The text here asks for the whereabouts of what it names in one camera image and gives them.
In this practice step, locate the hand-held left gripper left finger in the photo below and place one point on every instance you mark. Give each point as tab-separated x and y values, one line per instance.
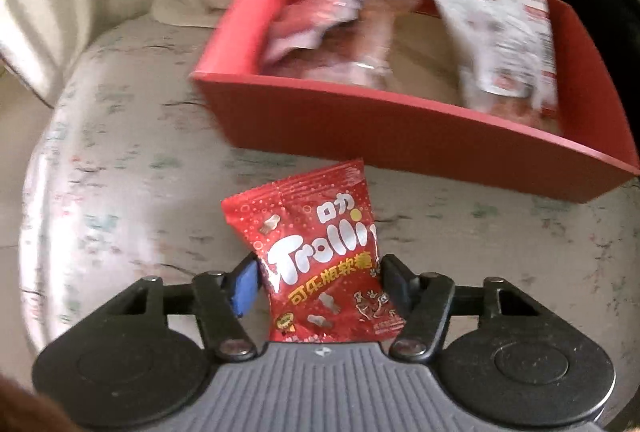
243	289

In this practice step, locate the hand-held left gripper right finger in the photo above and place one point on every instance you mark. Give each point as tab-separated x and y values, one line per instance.
397	284

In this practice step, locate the red gummy candy packet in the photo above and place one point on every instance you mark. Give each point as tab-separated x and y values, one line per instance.
310	252

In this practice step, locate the red cardboard box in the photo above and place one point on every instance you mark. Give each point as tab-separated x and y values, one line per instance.
375	131

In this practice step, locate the white black printed snack packet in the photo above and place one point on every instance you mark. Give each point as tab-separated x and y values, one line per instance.
500	46

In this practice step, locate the orange clear snack packet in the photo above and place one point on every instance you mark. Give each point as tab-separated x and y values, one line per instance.
385	41

